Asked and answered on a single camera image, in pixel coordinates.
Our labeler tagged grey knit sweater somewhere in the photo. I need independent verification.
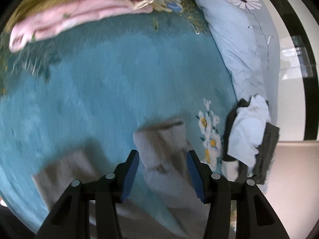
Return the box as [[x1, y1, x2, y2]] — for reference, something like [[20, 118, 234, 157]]
[[32, 119, 209, 238]]

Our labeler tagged dark grey folded garment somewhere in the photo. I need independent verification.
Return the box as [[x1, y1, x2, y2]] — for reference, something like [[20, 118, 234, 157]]
[[222, 98, 280, 185]]

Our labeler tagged light blue folded shirt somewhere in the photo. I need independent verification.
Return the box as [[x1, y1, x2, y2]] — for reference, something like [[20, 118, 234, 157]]
[[227, 95, 270, 169]]

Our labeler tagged teal floral bed blanket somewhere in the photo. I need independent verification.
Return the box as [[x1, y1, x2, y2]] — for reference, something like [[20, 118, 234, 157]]
[[1, 0, 236, 232]]

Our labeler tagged light blue floral quilt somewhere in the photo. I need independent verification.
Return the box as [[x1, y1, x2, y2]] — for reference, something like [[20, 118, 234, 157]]
[[195, 0, 280, 125]]

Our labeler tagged pink folded blanket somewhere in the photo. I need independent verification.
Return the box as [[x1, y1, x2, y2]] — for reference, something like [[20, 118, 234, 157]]
[[9, 0, 153, 53]]

